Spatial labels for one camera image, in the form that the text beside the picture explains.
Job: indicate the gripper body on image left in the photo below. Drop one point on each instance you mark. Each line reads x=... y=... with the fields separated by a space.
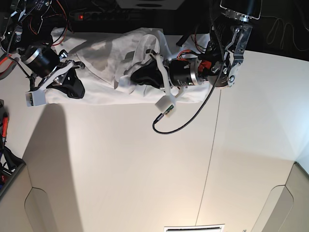
x=46 y=66

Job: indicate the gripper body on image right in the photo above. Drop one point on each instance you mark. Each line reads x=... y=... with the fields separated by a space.
x=168 y=85

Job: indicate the white t-shirt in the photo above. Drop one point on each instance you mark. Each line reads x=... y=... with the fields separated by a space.
x=110 y=59

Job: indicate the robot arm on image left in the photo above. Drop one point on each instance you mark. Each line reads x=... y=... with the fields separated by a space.
x=24 y=40

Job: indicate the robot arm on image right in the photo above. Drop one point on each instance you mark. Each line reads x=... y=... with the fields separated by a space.
x=214 y=65

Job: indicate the power strip red light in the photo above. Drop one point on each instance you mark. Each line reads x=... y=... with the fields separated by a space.
x=85 y=16

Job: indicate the orange grey pliers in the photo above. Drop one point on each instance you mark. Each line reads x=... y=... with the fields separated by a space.
x=6 y=66

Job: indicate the dark tool bag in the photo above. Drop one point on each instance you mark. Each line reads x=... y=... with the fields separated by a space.
x=10 y=164

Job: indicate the white vent grille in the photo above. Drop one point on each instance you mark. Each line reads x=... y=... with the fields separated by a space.
x=205 y=228

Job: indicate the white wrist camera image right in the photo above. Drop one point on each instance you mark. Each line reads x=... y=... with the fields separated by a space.
x=166 y=105

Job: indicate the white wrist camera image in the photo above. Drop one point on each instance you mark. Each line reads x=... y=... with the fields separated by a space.
x=35 y=98
x=166 y=105

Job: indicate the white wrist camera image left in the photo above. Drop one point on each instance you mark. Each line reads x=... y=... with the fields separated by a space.
x=35 y=98

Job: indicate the white base camera mount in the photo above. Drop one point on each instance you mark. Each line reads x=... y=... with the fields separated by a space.
x=150 y=4

